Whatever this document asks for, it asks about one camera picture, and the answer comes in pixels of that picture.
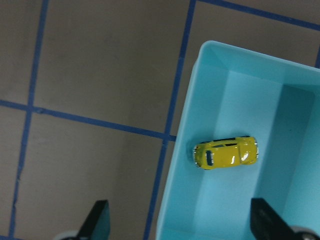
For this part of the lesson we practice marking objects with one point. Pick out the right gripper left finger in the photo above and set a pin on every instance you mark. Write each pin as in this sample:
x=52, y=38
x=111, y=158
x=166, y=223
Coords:
x=97, y=224

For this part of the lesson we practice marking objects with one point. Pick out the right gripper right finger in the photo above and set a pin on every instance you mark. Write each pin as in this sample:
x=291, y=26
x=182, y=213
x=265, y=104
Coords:
x=266, y=224

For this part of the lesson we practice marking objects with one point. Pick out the yellow beetle toy car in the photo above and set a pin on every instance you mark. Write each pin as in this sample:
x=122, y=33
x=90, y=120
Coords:
x=226, y=153

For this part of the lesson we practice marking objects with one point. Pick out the turquoise plastic bin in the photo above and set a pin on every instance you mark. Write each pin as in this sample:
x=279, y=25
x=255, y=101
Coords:
x=237, y=92

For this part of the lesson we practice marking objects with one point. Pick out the brown paper table cover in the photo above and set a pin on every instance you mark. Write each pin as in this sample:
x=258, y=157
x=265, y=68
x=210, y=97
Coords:
x=91, y=96

